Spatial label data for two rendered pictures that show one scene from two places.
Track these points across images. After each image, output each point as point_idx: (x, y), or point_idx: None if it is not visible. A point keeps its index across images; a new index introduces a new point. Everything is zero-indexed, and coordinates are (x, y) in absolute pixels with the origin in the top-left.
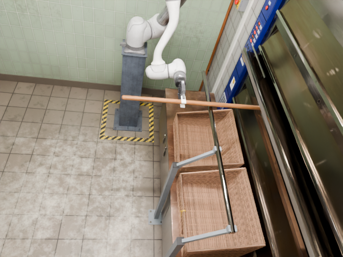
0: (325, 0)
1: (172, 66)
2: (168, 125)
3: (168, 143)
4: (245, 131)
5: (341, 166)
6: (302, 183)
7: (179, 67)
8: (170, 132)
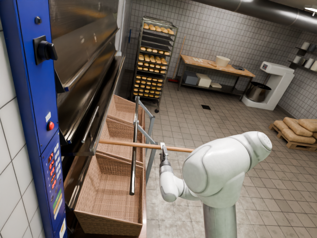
0: (80, 11)
1: (178, 179)
2: (145, 232)
3: (145, 208)
4: (86, 161)
5: (101, 55)
6: (109, 76)
7: (171, 174)
8: (143, 221)
